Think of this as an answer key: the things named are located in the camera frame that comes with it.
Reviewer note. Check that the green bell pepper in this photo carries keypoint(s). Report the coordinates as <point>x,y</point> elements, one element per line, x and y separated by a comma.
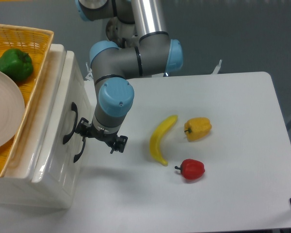
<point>16,64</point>

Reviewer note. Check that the white drawer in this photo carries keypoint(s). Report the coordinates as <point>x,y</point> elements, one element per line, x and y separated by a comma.
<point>71,104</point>
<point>65,171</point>

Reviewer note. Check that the beige plate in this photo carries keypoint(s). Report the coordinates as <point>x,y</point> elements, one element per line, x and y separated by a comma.
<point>12,108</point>

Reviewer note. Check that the white drawer cabinet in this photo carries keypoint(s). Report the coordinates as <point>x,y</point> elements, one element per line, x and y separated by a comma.
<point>16,186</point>

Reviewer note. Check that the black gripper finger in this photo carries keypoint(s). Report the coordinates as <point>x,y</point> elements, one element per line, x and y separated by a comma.
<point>118,144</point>
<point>84,128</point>

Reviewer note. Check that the yellow woven basket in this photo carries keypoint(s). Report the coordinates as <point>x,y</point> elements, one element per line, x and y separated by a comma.
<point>35,42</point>

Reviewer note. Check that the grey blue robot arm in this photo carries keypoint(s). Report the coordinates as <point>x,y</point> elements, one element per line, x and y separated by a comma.
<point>145,49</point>

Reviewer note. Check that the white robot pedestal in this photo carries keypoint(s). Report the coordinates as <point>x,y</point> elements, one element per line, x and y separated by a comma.
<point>122,34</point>

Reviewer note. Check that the white bottom drawer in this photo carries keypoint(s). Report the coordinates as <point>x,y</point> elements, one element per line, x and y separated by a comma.
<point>65,171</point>

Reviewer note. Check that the white top drawer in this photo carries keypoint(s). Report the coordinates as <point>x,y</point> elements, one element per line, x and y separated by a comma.
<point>71,104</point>

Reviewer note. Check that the red bell pepper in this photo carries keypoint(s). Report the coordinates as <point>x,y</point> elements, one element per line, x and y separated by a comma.
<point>191,169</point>

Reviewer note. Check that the yellow banana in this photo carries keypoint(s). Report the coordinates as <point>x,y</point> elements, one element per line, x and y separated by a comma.
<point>157,136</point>

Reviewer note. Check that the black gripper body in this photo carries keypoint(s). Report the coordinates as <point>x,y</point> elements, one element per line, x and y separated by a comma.
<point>101,135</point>

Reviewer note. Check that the yellow bell pepper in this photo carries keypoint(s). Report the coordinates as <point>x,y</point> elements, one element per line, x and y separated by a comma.
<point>197,128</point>

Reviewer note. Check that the white table frame bracket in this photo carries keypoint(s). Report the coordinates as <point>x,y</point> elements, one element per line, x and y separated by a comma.
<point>217,68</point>

